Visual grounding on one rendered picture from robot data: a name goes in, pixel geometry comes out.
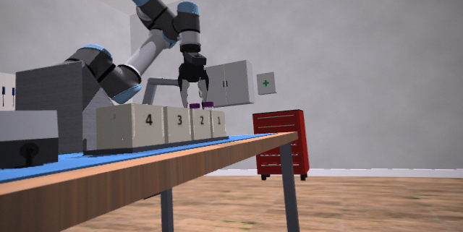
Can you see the blue mat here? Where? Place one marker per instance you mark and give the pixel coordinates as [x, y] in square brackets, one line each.
[76, 160]

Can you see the white bucket adapter with holes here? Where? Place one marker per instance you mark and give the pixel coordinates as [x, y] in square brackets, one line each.
[217, 122]
[200, 124]
[176, 124]

